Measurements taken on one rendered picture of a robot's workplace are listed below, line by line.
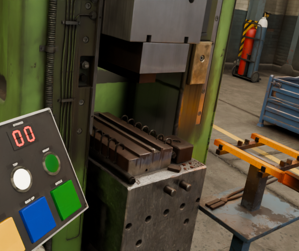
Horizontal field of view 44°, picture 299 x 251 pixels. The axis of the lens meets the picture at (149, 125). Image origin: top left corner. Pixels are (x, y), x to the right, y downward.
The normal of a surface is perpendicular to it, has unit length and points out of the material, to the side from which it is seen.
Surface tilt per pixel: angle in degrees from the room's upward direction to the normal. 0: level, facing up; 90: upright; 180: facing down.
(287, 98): 89
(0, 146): 60
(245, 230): 0
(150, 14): 90
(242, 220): 0
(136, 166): 90
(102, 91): 90
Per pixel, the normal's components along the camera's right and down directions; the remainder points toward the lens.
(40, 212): 0.84, -0.25
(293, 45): -0.85, 0.07
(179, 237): 0.64, 0.33
